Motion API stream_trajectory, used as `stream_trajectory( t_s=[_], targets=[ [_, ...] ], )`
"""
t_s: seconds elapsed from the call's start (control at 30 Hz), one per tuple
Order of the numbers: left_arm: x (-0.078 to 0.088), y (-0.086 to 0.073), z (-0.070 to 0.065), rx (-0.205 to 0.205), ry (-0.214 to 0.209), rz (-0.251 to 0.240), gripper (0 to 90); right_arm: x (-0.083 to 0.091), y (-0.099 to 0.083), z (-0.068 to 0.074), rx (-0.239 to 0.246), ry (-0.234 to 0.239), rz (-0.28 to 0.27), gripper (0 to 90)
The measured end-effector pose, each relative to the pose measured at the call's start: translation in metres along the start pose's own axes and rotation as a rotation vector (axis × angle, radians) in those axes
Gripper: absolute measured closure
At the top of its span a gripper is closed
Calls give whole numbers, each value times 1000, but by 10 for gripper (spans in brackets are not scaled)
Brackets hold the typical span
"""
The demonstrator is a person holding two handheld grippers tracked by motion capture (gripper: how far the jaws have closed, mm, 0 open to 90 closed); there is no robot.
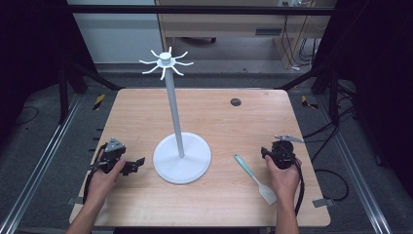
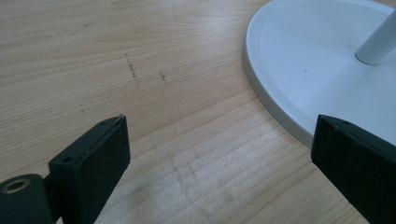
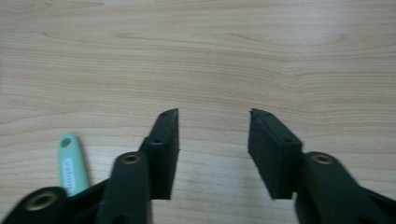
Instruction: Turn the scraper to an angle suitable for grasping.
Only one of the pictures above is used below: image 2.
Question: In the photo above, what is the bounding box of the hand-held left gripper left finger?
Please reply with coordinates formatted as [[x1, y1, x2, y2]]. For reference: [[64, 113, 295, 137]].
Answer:
[[48, 114, 132, 224]]

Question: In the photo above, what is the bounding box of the white round lamp base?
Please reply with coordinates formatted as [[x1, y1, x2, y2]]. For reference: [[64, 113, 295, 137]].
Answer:
[[242, 0, 396, 149]]

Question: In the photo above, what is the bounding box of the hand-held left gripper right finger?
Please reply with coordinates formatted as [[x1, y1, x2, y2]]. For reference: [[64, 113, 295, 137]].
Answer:
[[310, 114, 396, 224]]

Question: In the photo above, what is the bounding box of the white lamp pole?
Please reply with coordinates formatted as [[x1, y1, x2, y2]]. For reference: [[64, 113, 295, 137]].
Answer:
[[354, 8, 396, 66]]

